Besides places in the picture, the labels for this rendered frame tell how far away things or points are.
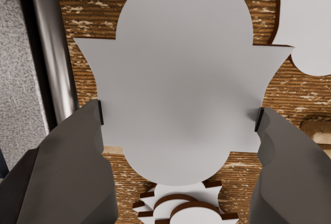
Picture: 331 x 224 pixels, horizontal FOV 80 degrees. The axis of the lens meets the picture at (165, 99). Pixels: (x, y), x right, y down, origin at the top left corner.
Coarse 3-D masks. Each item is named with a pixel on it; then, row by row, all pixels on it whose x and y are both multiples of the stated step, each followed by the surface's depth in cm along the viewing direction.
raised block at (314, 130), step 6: (306, 120) 25; (306, 126) 24; (312, 126) 24; (318, 126) 24; (324, 126) 24; (330, 126) 24; (306, 132) 24; (312, 132) 23; (318, 132) 23; (324, 132) 23; (330, 132) 23; (312, 138) 23; (318, 138) 23; (324, 138) 23; (330, 138) 23
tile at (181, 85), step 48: (144, 0) 10; (192, 0) 10; (240, 0) 10; (96, 48) 11; (144, 48) 11; (192, 48) 11; (240, 48) 11; (288, 48) 11; (144, 96) 12; (192, 96) 12; (240, 96) 12; (144, 144) 14; (192, 144) 14; (240, 144) 13
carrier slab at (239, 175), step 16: (112, 160) 29; (240, 160) 28; (256, 160) 28; (128, 176) 30; (224, 176) 30; (240, 176) 30; (256, 176) 30; (128, 192) 32; (224, 192) 31; (240, 192) 31; (128, 208) 34; (224, 208) 33; (240, 208) 33
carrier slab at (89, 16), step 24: (72, 0) 19; (96, 0) 19; (120, 0) 19; (264, 0) 19; (72, 24) 20; (96, 24) 20; (264, 24) 20; (72, 48) 21; (288, 72) 22; (96, 96) 24; (264, 96) 24; (288, 96) 24; (312, 96) 23; (288, 120) 25; (312, 120) 25
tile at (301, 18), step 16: (288, 0) 18; (304, 0) 18; (320, 0) 18; (288, 16) 19; (304, 16) 19; (320, 16) 19; (272, 32) 20; (288, 32) 19; (304, 32) 19; (320, 32) 19; (304, 48) 20; (320, 48) 20; (304, 64) 21; (320, 64) 21
